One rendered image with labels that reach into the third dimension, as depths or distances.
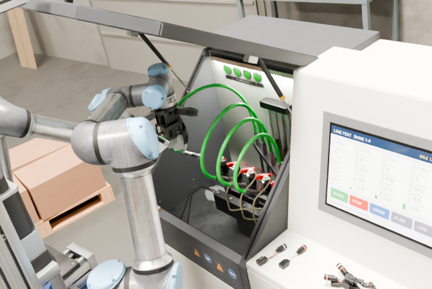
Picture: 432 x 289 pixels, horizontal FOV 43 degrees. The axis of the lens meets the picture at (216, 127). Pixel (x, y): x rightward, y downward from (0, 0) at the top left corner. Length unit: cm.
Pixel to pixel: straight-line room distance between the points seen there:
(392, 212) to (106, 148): 86
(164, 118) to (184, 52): 385
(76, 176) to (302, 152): 246
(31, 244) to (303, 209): 90
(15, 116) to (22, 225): 37
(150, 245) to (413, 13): 315
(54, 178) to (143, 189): 255
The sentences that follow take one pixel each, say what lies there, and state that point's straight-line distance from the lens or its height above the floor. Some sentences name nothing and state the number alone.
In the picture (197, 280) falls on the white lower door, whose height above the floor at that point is 69.
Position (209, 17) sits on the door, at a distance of 534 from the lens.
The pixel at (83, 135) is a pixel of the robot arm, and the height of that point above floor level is 165.
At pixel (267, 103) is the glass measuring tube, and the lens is 222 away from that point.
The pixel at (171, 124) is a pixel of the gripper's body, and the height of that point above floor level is 140.
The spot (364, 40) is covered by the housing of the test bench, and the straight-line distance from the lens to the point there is 214.
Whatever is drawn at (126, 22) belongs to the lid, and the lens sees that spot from 143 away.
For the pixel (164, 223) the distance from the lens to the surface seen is 229.
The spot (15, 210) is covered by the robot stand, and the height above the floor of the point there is 147.
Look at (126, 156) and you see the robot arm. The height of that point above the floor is 159.
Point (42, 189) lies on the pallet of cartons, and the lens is 399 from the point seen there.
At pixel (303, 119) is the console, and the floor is 140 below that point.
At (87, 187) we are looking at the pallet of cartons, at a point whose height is 20.
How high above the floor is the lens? 228
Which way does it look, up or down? 28 degrees down
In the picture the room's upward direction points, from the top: 12 degrees counter-clockwise
